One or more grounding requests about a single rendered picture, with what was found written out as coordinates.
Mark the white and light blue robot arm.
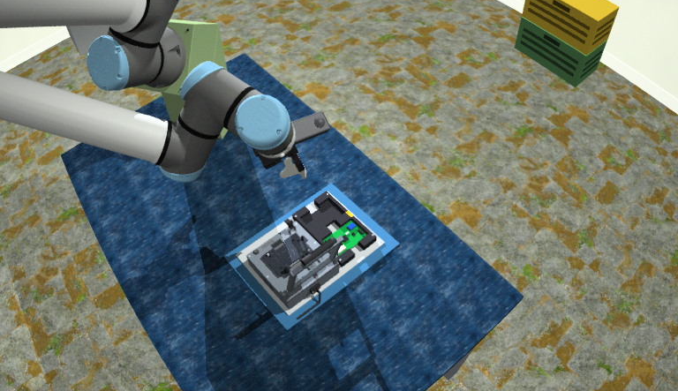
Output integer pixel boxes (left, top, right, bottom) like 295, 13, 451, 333
0, 0, 331, 183

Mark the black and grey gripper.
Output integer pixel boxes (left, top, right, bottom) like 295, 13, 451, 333
252, 145, 306, 179

